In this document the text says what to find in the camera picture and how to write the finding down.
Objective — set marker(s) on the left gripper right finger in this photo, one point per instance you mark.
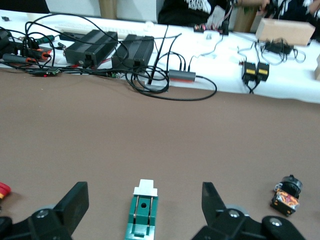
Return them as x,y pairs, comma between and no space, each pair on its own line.
215,210

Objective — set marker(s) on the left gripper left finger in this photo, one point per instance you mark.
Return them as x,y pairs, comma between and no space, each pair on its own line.
72,207

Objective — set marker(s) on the red emergency stop orange block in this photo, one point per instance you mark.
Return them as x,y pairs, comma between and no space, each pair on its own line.
3,190

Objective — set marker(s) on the grey usb hub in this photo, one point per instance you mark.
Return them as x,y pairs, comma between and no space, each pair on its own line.
182,74

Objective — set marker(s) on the black adapter yellow label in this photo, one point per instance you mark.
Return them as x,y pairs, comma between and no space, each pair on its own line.
248,71
263,72

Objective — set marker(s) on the orange black tool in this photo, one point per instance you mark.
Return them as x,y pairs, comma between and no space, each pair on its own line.
37,53

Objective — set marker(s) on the grey orange-tipped tool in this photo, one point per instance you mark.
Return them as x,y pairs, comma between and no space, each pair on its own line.
15,58

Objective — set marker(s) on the black finned power supply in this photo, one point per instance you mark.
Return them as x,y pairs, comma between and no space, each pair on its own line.
90,45
135,50

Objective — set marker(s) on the black power brick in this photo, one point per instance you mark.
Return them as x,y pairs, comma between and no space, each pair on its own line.
278,47

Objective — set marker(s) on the white keyboard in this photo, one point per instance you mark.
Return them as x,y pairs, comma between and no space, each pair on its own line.
75,27

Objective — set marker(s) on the small plain cardboard box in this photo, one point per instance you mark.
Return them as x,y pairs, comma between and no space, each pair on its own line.
285,31

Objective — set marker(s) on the brown cardboard tube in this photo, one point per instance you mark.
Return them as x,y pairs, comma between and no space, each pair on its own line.
246,17
107,8

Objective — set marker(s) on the person in dark patterned top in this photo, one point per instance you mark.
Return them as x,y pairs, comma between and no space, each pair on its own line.
180,12
295,10

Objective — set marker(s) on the black monitor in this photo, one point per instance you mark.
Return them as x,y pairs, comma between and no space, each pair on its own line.
22,6

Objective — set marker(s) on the black knob switch orange block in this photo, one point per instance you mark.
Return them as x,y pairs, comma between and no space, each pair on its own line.
285,200

